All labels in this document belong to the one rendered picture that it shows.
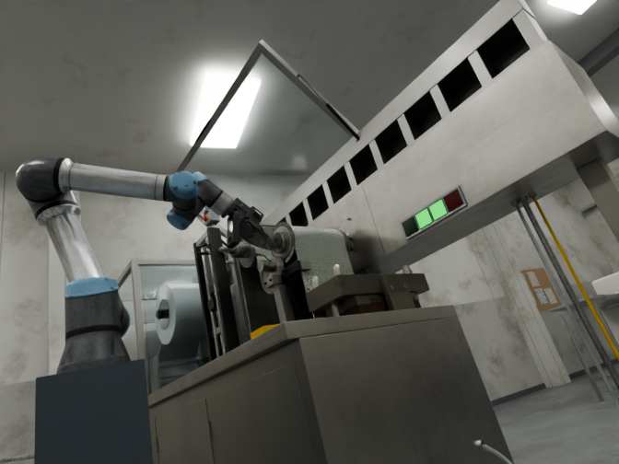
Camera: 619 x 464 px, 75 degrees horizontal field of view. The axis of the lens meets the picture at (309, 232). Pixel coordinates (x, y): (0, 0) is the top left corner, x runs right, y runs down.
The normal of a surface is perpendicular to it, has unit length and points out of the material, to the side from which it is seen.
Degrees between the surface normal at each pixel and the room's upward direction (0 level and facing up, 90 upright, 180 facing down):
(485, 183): 90
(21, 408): 90
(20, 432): 90
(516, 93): 90
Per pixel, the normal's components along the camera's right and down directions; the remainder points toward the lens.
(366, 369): 0.58, -0.44
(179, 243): 0.38, -0.44
